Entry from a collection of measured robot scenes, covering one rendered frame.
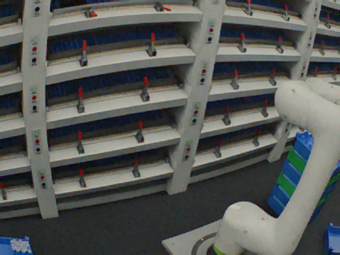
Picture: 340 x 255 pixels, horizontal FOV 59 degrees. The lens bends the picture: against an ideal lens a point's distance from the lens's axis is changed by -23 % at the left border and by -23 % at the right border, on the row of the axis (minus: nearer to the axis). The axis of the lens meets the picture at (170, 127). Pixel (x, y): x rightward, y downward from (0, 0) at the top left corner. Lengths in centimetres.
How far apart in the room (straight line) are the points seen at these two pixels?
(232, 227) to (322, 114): 43
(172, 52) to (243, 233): 74
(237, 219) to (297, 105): 38
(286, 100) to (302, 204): 30
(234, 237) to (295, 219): 21
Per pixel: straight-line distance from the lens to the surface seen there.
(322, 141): 95
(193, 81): 150
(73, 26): 118
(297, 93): 96
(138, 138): 155
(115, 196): 177
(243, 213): 107
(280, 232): 104
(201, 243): 128
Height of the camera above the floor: 131
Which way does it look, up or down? 34 degrees down
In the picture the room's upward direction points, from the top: 10 degrees clockwise
